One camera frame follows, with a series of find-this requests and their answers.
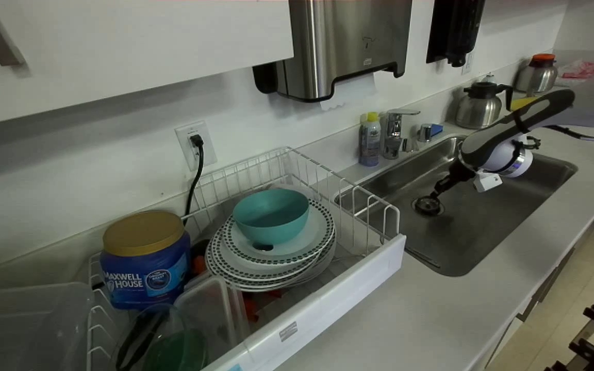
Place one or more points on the blue coffee can tan lid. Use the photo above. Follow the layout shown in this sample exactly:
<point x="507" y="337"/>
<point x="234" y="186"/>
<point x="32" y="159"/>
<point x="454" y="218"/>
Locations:
<point x="144" y="275"/>

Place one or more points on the white plate black patterned rim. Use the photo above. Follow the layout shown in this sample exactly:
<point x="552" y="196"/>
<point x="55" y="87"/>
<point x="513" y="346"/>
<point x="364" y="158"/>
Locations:
<point x="256" y="283"/>
<point x="279" y="264"/>

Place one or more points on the large clear plastic container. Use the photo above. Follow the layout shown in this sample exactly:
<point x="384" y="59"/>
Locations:
<point x="22" y="331"/>

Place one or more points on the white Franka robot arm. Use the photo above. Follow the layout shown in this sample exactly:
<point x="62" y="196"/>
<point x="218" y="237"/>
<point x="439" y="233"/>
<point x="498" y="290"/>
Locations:
<point x="517" y="124"/>

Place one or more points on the teal bowl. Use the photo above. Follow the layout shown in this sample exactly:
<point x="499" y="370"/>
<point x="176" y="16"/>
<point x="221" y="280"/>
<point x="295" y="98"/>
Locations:
<point x="274" y="213"/>

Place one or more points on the white dish rack tray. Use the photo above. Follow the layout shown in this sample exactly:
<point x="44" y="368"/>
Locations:
<point x="324" y="310"/>

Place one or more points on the white wall outlet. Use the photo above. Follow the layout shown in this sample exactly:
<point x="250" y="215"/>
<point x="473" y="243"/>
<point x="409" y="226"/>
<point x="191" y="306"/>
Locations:
<point x="185" y="148"/>

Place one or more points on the stainless steel sink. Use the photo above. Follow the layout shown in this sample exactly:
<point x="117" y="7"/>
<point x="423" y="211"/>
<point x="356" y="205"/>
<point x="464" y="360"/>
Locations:
<point x="475" y="233"/>

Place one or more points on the green plastic lid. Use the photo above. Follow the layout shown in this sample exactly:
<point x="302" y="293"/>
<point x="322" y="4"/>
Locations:
<point x="174" y="353"/>

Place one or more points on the small clear plastic container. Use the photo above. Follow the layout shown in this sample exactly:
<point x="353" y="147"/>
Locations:
<point x="208" y="310"/>

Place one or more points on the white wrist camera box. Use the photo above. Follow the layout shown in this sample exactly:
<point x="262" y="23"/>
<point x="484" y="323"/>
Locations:
<point x="488" y="181"/>

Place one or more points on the dish soap bottle yellow cap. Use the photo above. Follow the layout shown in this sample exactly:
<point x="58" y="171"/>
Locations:
<point x="369" y="140"/>

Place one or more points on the kitchen base cabinet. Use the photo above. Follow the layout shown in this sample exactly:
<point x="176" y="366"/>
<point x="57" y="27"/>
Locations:
<point x="505" y="343"/>

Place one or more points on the black wall soap dispenser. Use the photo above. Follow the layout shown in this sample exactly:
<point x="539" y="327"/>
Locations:
<point x="454" y="27"/>

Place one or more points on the blue sponge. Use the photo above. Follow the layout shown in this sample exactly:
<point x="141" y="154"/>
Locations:
<point x="437" y="130"/>

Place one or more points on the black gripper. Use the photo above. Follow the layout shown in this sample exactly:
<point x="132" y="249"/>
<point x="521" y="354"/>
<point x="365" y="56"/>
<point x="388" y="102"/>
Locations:
<point x="457" y="177"/>

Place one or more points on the stainless paper towel dispenser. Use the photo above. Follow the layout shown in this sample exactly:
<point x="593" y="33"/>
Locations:
<point x="340" y="42"/>

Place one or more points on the white upper cabinet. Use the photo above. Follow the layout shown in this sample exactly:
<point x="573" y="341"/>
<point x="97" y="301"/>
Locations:
<point x="138" y="42"/>

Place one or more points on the yellow plate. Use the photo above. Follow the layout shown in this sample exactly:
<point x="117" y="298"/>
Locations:
<point x="521" y="103"/>

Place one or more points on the plastic bag red print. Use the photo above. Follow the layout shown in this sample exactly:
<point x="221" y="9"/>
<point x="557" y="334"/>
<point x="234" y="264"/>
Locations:
<point x="588" y="68"/>

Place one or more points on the steel carafe black lid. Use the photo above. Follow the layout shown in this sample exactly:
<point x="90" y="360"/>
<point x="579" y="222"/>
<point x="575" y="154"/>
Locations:
<point x="478" y="107"/>

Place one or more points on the round metal sink stopper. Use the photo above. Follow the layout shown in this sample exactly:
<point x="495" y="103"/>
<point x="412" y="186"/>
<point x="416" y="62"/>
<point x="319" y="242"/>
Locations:
<point x="425" y="206"/>

